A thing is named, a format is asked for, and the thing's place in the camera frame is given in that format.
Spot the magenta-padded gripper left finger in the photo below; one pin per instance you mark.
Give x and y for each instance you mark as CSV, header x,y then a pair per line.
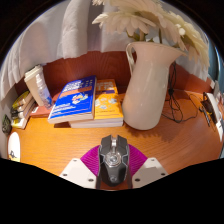
x,y
88,158

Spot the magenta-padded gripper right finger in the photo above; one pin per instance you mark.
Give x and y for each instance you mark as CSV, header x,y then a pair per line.
x,y
138,160

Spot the white round mouse pad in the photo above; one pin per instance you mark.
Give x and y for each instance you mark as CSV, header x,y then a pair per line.
x,y
14,146

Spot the cream lidded tumbler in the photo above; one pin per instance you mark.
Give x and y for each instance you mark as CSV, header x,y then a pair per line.
x,y
31,81

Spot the grey black computer mouse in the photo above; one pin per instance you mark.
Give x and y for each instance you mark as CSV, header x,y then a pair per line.
x,y
113,166

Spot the dark-framed window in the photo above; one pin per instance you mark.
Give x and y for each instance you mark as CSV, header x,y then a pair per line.
x,y
214,65

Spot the blue book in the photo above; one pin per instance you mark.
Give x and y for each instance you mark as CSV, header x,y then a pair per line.
x,y
75,98

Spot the white paper sheet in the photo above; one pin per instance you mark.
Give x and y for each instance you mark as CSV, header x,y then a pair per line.
x,y
220,130

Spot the white pitcher vase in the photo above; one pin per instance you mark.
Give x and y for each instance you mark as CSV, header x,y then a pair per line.
x,y
150,90

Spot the orange book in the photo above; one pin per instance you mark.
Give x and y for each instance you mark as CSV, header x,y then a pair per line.
x,y
108,103

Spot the red-brown notebook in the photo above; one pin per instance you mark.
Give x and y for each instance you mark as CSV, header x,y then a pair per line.
x,y
40,111

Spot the clear spray bottle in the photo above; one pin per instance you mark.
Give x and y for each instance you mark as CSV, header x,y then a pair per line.
x,y
44,93

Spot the white yellow book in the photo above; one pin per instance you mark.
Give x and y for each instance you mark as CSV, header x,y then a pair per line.
x,y
21,124

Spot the black pen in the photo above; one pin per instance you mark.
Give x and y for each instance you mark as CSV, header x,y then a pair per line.
x,y
205,115

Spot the white curtain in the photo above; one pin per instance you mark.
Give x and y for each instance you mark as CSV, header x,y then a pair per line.
x,y
60,33

